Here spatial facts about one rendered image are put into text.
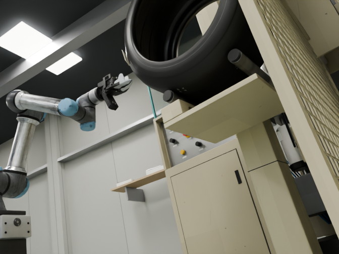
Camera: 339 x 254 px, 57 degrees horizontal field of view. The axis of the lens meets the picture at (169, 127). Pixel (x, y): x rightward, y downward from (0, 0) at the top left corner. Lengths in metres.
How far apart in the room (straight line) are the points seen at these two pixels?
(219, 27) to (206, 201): 1.06
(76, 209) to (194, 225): 4.84
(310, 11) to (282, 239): 0.86
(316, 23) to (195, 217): 1.16
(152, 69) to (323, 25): 0.64
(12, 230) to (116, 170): 4.63
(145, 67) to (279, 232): 0.79
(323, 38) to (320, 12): 0.11
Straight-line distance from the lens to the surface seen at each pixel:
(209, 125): 1.18
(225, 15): 1.07
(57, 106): 1.51
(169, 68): 1.12
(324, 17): 1.33
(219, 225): 1.78
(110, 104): 1.45
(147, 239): 5.49
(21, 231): 1.49
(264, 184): 1.30
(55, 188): 6.74
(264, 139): 1.32
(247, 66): 1.08
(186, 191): 1.89
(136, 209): 5.62
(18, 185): 1.74
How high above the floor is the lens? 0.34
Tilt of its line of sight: 24 degrees up
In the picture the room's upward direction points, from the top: 14 degrees counter-clockwise
